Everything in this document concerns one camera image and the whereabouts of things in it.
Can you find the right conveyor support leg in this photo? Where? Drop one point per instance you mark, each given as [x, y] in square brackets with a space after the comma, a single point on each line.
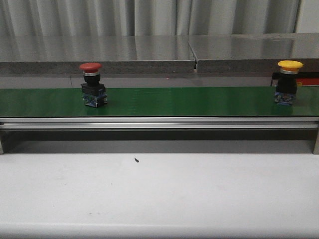
[315, 141]

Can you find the aluminium conveyor frame rail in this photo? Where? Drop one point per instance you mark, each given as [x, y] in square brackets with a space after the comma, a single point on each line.
[166, 123]

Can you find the conveyor support leg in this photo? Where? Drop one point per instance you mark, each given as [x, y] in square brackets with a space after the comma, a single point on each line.
[4, 142]
[315, 141]

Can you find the red tray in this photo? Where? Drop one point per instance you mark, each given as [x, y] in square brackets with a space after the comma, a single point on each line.
[307, 82]

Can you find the yellow mushroom push button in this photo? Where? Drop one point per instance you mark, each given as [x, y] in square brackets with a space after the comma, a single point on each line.
[286, 87]

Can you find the red mushroom push button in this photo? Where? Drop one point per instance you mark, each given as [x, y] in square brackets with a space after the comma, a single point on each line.
[94, 92]

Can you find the grey counter slab left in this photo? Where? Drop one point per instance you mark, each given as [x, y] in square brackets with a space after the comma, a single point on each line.
[62, 55]

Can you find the grey pleated curtain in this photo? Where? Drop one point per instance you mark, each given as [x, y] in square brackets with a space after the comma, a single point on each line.
[146, 17]

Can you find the left conveyor support leg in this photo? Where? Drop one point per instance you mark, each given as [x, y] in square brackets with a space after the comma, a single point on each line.
[4, 142]

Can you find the green conveyor belt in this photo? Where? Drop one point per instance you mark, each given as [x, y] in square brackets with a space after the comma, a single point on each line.
[159, 102]

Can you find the grey counter slab right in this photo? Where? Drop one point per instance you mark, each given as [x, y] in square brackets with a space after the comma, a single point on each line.
[254, 53]

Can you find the grey counter slab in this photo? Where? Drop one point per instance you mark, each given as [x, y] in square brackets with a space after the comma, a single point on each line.
[62, 55]
[254, 53]

